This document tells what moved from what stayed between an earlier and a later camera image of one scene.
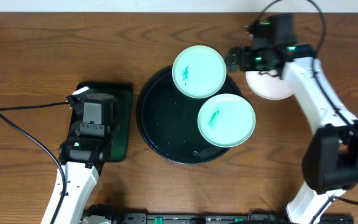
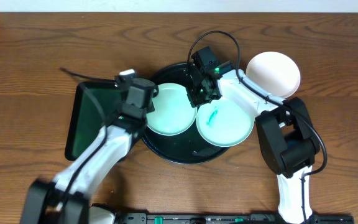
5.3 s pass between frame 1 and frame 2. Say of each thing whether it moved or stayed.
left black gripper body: moved
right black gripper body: moved
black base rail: stayed
